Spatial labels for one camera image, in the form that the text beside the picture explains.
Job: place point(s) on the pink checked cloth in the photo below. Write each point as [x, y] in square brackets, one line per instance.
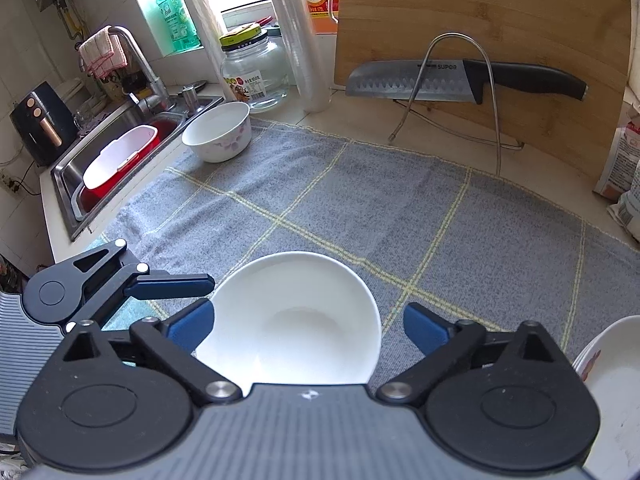
[102, 55]

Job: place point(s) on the grey and teal checked towel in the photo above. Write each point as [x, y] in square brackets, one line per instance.
[350, 200]

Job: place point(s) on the orange and white bag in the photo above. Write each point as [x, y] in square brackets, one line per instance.
[620, 160]

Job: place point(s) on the large plastic wrap roll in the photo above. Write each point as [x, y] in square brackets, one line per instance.
[295, 35]

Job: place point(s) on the glass jar with yellow lid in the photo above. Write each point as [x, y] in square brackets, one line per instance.
[255, 75]

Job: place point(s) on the black air fryer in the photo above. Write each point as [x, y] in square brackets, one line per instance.
[35, 130]

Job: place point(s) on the white floral bowl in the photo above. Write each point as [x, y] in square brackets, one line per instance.
[220, 145]
[295, 320]

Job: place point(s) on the bamboo cutting board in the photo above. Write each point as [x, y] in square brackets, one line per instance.
[450, 10]

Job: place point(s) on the red plastic basin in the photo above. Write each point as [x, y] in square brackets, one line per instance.
[167, 127]

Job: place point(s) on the metal sink fitting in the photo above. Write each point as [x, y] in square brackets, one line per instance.
[190, 97]

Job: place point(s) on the green dish soap bottle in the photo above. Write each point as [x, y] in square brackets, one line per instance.
[175, 20]

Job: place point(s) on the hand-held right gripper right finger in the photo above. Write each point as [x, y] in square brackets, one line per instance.
[425, 331]

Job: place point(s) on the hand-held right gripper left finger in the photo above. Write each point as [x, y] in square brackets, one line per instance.
[192, 326]

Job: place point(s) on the small plastic wrap roll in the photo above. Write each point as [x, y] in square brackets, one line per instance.
[205, 25]

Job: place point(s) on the white power strip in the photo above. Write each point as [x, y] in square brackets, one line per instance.
[10, 182]

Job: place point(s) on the metal faucet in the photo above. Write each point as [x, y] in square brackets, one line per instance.
[145, 70]

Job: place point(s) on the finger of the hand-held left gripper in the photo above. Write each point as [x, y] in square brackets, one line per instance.
[170, 287]

